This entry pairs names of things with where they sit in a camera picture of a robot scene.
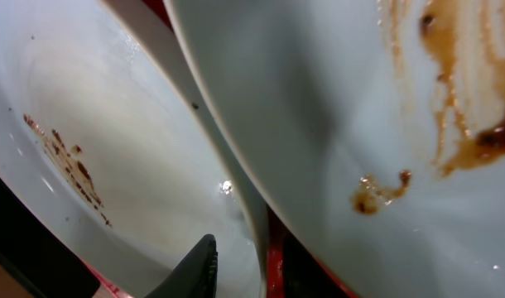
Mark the red plastic tray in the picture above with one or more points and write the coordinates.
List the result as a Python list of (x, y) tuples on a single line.
[(287, 269)]

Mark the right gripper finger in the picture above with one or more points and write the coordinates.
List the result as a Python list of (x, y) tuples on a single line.
[(196, 274)]

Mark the white plate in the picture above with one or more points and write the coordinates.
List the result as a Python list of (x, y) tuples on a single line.
[(105, 138), (375, 130)]

